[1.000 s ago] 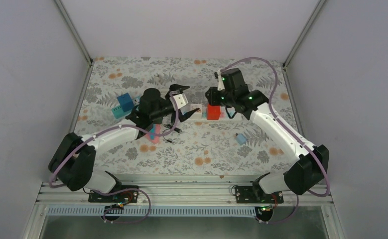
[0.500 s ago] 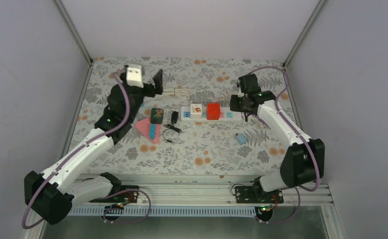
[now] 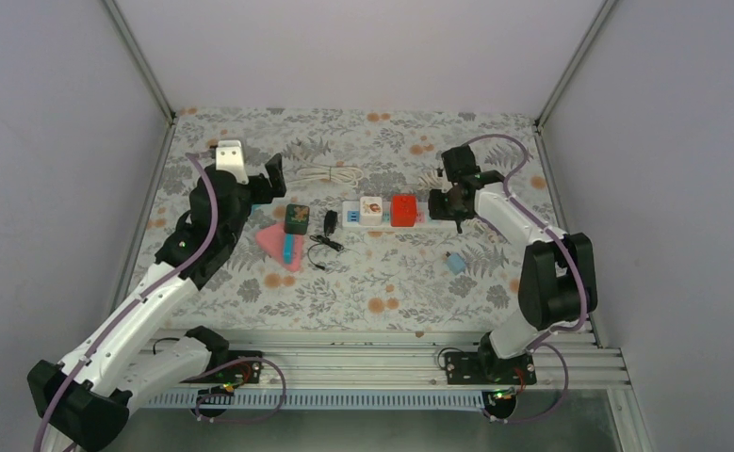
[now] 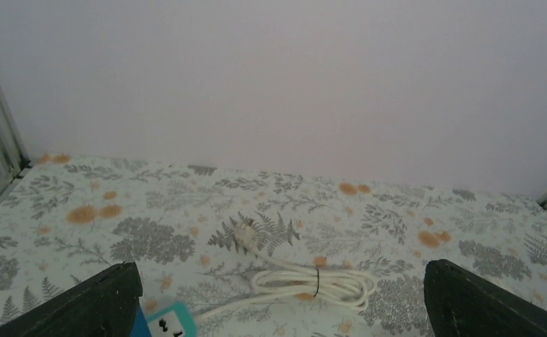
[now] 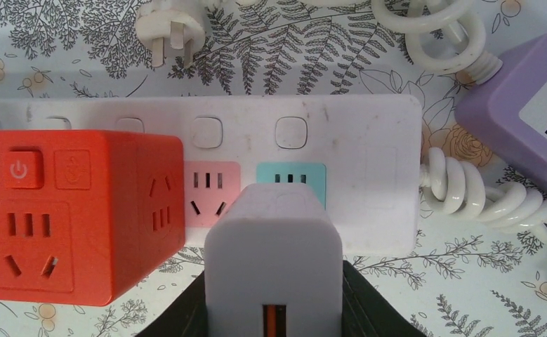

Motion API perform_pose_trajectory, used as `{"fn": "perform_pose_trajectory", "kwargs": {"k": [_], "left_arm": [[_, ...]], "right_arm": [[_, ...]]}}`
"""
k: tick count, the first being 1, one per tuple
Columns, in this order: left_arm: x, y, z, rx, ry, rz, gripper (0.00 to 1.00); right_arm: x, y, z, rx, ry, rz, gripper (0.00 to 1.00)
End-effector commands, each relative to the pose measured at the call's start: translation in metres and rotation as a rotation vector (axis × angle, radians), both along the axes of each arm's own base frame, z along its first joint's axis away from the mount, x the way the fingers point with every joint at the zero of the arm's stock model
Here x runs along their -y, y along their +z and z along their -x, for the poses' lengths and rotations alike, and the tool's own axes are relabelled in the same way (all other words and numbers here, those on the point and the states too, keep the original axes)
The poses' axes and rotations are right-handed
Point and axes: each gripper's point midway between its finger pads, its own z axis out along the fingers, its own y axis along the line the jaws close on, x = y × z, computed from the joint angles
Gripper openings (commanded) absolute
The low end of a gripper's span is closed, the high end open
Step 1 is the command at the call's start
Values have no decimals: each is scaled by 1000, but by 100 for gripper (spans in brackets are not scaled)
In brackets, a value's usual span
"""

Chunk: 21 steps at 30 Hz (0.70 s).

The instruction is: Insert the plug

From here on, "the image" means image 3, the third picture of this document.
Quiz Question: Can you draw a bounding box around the pale blue small charger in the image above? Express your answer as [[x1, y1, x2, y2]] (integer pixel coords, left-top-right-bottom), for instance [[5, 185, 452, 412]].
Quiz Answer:
[[445, 252, 466, 275]]

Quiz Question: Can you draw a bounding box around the dark green cube adapter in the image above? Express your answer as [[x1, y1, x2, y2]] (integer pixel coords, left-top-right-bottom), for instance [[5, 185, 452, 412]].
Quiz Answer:
[[284, 203, 310, 235]]

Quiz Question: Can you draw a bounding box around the red cube socket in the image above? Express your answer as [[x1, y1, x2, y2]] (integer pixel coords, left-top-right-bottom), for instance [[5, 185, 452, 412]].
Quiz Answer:
[[390, 194, 417, 228]]

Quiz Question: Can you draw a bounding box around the white cube adapter with tiger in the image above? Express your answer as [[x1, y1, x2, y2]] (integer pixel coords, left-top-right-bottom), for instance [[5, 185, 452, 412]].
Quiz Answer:
[[358, 196, 383, 227]]

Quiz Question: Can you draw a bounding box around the light blue plug adapter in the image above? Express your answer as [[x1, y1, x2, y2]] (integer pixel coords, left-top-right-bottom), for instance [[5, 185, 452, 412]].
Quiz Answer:
[[282, 234, 295, 265]]

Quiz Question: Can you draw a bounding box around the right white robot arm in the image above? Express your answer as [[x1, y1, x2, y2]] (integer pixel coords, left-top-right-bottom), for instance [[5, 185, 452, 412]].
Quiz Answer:
[[428, 145, 597, 383]]

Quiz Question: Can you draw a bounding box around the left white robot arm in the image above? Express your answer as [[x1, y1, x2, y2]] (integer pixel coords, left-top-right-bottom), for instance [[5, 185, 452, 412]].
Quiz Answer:
[[27, 148, 286, 451]]

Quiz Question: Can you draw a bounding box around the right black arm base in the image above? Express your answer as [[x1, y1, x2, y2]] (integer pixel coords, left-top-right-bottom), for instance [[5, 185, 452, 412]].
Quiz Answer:
[[436, 347, 537, 421]]

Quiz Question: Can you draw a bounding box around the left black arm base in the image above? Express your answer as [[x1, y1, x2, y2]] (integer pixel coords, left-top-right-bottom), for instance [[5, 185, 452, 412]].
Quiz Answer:
[[191, 362, 262, 418]]

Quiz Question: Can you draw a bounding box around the pink triangular power strip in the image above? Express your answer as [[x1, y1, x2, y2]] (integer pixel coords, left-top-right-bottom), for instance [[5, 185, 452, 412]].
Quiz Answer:
[[255, 223, 305, 272]]

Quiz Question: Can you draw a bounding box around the white multicolour power strip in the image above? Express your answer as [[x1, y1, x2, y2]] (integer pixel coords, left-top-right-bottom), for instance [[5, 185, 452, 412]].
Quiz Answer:
[[341, 201, 447, 232]]

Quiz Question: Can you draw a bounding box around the floral table cloth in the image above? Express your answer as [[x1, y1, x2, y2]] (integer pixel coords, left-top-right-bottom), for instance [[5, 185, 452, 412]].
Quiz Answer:
[[135, 107, 555, 333]]

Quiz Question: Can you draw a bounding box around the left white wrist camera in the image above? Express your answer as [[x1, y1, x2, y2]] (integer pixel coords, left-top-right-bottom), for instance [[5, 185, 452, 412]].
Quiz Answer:
[[215, 139, 249, 185]]

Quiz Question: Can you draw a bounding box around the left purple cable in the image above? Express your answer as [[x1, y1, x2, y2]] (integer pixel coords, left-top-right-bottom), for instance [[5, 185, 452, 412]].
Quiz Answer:
[[32, 149, 221, 452]]

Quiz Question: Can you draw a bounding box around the black power adapter with cable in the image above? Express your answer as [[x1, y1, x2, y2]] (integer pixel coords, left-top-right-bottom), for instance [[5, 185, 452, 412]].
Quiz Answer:
[[306, 210, 345, 270]]

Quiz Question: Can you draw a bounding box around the white coiled cable with plug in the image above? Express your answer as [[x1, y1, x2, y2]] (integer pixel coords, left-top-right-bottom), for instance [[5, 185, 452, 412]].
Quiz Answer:
[[282, 142, 366, 188]]

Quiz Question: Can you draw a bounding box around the aluminium rail frame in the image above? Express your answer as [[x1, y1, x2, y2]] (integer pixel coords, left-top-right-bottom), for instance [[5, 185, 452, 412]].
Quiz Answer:
[[139, 331, 651, 451]]

